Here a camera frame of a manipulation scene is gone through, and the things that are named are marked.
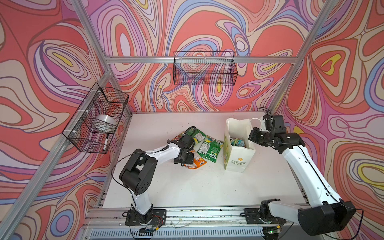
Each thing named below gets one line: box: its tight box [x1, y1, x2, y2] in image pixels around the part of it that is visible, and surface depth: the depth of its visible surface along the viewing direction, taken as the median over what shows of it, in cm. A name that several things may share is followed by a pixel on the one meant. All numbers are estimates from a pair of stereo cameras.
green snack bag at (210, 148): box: [197, 135, 224, 163], surface depth 98 cm
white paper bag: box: [223, 117, 256, 173], surface depth 81 cm
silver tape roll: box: [95, 114, 118, 126], surface depth 75 cm
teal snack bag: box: [230, 138, 245, 147], surface depth 88 cm
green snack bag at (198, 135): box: [186, 127, 207, 145], surface depth 103 cm
